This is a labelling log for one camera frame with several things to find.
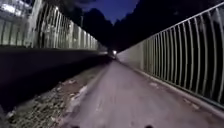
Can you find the building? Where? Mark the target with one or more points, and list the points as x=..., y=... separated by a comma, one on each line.
x=13, y=8

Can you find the dark low wall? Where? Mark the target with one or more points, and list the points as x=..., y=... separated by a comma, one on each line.
x=40, y=70

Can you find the leaf-strewn gravel strip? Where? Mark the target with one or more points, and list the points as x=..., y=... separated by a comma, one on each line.
x=50, y=103

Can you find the pale metal railing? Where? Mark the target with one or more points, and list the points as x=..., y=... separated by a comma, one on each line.
x=186, y=53

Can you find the dark wood of trees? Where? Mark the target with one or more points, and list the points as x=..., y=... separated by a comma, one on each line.
x=150, y=20

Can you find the pale solid barrier wall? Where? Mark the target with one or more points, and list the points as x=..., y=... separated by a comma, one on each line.
x=131, y=55

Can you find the grey asphalt path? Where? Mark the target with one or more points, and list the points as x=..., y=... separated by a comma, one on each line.
x=123, y=96

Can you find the pale metal fence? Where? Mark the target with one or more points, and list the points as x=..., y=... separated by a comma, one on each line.
x=56, y=30

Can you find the robot's own part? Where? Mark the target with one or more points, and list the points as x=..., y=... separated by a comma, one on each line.
x=149, y=126

